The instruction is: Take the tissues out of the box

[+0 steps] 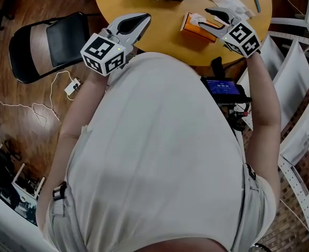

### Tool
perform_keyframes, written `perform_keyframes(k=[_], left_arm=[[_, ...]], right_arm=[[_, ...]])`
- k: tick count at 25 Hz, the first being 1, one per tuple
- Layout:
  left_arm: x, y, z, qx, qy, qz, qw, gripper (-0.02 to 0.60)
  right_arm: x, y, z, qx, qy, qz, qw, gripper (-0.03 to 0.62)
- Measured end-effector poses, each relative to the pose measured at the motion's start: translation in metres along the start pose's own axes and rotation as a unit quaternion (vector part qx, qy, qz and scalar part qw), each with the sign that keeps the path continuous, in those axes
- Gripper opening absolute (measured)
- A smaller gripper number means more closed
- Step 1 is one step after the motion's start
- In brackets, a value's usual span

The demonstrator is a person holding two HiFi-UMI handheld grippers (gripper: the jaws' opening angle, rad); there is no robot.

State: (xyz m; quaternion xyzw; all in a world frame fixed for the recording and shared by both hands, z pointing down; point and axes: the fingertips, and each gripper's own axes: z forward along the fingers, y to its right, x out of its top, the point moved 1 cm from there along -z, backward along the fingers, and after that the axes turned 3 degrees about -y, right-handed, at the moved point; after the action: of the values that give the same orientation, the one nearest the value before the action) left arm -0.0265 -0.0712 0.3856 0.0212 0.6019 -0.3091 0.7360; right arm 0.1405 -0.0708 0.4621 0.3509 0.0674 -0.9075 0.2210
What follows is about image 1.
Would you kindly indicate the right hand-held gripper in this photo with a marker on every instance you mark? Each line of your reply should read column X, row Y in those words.
column 242, row 39

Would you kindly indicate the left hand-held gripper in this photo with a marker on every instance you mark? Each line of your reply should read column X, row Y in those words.
column 103, row 52

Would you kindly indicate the white tissues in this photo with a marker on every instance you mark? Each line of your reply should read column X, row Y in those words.
column 230, row 1

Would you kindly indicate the white tissue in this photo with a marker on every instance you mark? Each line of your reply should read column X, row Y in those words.
column 195, row 19

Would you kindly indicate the orange tissue box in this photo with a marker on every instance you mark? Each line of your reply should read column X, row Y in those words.
column 196, row 32

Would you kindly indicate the person's left forearm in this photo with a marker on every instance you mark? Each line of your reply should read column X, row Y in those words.
column 82, row 104

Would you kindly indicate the person's right forearm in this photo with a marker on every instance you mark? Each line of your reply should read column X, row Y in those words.
column 262, row 93

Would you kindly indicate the white board panel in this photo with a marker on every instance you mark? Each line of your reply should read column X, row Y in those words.
column 272, row 54
column 307, row 119
column 293, row 80

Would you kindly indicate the black monitor screen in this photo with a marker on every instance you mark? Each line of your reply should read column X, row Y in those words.
column 222, row 88

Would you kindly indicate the black folding chair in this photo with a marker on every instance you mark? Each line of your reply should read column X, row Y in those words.
column 62, row 41

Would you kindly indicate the white power strip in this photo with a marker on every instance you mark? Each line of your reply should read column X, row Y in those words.
column 71, row 86

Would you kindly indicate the person's white shirt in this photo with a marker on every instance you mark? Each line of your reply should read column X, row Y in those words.
column 154, row 146

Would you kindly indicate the white metal rack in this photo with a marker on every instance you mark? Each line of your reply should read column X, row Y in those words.
column 297, row 193

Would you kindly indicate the cluttered white shelf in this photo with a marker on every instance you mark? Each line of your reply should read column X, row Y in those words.
column 15, row 188

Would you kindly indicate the black monitor mount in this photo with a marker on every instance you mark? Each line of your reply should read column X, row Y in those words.
column 236, row 115

